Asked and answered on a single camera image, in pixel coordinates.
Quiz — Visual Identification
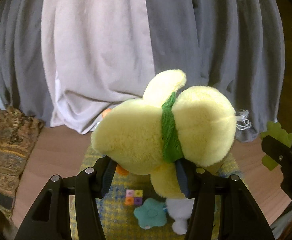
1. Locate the colourful cube block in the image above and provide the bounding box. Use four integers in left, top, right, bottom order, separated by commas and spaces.
124, 189, 143, 206

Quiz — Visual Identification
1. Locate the brown patterned pillow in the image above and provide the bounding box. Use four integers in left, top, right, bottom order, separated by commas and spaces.
0, 106, 44, 219

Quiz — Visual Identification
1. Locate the white plush toy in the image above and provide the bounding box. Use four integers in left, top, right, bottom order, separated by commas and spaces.
166, 198, 194, 235

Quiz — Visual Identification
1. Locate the yellow blue plaid cushion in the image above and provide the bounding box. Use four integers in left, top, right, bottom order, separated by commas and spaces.
70, 146, 242, 240

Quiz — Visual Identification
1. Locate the green leaf plush toy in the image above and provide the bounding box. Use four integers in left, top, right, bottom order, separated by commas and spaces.
260, 121, 292, 171

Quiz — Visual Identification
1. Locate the yellow plush duck toy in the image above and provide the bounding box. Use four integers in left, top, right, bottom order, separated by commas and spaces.
90, 69, 252, 199

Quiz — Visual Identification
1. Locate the grey curtain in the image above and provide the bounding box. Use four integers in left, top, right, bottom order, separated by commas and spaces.
0, 0, 285, 142

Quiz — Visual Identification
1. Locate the teal plush star toy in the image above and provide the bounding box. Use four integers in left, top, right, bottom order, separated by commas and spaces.
134, 198, 167, 230

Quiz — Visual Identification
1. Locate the pale pink curtain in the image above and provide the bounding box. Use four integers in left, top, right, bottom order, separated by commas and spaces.
41, 0, 155, 134

